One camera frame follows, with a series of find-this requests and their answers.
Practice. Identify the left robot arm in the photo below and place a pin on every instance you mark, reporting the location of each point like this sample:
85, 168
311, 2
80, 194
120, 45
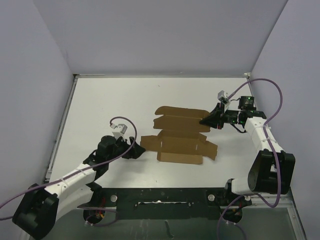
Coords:
43, 205

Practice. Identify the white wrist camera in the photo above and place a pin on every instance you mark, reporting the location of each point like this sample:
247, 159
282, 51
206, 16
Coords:
222, 97
119, 131

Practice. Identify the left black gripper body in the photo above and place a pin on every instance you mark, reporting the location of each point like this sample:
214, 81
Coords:
120, 147

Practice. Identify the brown cardboard box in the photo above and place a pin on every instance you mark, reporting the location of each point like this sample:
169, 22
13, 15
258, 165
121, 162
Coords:
181, 138

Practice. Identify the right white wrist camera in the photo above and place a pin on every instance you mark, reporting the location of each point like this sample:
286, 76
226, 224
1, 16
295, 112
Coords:
222, 97

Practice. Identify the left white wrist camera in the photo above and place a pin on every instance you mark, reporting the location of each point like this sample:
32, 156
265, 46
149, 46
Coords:
119, 131

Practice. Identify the aluminium table frame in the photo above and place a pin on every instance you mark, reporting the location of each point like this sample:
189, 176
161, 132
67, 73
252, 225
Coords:
96, 103

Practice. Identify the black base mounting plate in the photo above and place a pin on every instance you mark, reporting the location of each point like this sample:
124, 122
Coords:
164, 203

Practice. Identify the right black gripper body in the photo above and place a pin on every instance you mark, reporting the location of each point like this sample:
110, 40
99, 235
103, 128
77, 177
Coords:
230, 116

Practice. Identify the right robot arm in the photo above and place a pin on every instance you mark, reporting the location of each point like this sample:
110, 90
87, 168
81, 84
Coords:
272, 169

